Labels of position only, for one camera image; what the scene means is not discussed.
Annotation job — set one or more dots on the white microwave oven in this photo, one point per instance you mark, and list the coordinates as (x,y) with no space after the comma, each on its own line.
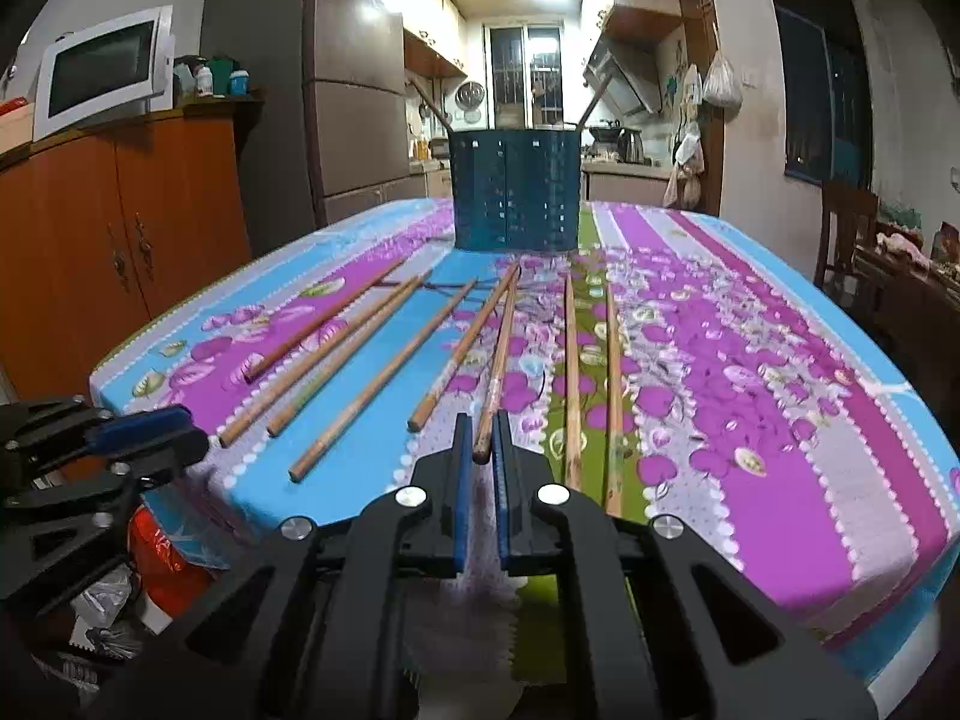
(97,71)

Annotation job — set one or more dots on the kitchen counter with cabinets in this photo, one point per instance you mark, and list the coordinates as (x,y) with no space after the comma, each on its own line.
(626,181)

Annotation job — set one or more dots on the black wok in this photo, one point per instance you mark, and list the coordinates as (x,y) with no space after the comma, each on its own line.
(602,133)

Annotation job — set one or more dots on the steel range hood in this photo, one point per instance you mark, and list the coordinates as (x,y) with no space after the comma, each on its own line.
(619,79)

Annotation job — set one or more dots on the dark room window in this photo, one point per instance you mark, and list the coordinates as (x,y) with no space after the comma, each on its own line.
(825,90)

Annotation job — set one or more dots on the steel kettle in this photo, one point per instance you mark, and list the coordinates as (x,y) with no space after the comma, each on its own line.
(630,146)

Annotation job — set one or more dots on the dark wooden side table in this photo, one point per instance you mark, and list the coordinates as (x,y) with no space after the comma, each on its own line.
(911,292)

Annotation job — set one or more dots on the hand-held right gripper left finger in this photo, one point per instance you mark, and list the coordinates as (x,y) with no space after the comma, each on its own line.
(463,499)

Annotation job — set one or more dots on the grey refrigerator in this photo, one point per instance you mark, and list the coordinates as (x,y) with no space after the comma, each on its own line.
(345,90)

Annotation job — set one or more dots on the row of wooden chopsticks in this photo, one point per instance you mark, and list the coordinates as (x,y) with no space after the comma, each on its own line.
(360,360)

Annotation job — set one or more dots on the floral striped tablecloth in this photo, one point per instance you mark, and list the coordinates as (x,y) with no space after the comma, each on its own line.
(750,405)

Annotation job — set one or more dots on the green container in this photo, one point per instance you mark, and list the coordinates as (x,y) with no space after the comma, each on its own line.
(220,76)

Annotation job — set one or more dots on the orange wooden cabinet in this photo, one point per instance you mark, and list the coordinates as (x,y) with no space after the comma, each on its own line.
(105,240)

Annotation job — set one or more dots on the kitchen wall cabinets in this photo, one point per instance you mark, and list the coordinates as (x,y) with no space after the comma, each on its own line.
(431,22)

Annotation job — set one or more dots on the round metal strainer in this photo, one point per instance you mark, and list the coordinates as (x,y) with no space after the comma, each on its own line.
(469,99)

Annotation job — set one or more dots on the red plastic bag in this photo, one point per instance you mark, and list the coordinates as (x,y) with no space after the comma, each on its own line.
(169,562)

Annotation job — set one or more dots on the wooden door frame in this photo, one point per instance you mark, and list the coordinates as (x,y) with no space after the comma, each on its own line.
(701,37)

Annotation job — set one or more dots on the dark brown chopstick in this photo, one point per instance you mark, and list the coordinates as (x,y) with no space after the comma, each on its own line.
(496,375)

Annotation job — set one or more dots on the blue and white jar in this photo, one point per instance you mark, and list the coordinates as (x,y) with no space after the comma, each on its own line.
(238,82)

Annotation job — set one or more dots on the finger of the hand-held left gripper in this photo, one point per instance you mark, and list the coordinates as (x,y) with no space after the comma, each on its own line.
(139,427)
(169,457)

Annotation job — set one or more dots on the blue perforated utensil holder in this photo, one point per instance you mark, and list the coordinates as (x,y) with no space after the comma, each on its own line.
(517,191)

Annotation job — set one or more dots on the hanging beige bags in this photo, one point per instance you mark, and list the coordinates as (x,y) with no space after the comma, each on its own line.
(686,165)

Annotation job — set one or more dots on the barred kitchen window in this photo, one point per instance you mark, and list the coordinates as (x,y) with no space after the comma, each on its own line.
(523,75)

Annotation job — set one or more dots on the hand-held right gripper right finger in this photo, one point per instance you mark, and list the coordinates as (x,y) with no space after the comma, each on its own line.
(501,499)

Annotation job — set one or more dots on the hanging clear plastic bag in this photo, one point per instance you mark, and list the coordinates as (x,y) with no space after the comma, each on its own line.
(721,82)

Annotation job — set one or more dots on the wooden chair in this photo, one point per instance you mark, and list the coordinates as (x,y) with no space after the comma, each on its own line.
(844,232)

